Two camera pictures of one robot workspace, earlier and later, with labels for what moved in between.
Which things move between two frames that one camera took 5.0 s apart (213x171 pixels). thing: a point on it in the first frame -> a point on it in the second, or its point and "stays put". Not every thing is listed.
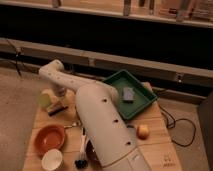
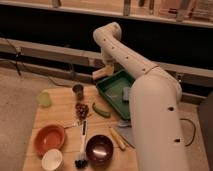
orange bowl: [48, 137] stays put
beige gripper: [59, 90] -> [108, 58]
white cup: [51, 159] stays put
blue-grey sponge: [128, 93] stays put
